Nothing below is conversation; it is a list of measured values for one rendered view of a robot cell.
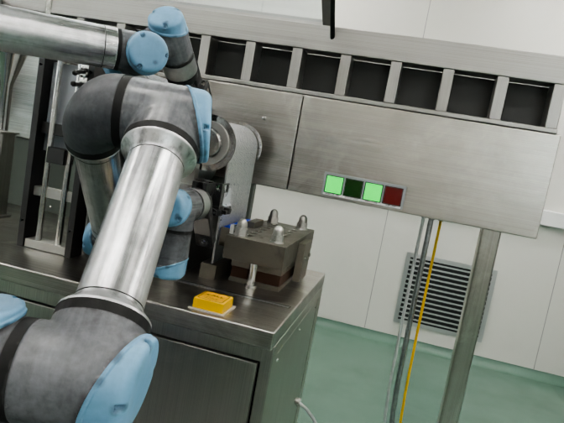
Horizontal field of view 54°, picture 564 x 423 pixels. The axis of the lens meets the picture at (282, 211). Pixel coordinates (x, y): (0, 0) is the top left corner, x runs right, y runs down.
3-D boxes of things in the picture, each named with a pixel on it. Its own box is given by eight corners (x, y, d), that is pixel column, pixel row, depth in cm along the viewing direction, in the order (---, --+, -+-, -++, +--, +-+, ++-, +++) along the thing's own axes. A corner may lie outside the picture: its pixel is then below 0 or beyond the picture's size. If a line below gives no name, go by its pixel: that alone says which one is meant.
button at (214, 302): (191, 307, 120) (193, 296, 120) (203, 300, 127) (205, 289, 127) (221, 315, 119) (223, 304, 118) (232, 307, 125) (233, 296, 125)
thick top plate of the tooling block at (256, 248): (221, 257, 142) (226, 234, 141) (263, 237, 181) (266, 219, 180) (281, 270, 139) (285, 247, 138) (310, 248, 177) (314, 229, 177)
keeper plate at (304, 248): (291, 280, 155) (299, 242, 154) (299, 274, 165) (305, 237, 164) (300, 283, 155) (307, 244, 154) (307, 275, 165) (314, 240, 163)
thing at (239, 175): (216, 232, 147) (227, 163, 144) (242, 223, 170) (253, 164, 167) (217, 232, 147) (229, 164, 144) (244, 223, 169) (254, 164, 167)
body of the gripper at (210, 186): (232, 183, 138) (215, 185, 127) (226, 216, 139) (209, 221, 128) (203, 177, 140) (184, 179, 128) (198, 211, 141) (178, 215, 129)
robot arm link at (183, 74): (186, 70, 119) (152, 65, 121) (190, 86, 123) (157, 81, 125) (199, 48, 123) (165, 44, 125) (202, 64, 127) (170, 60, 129)
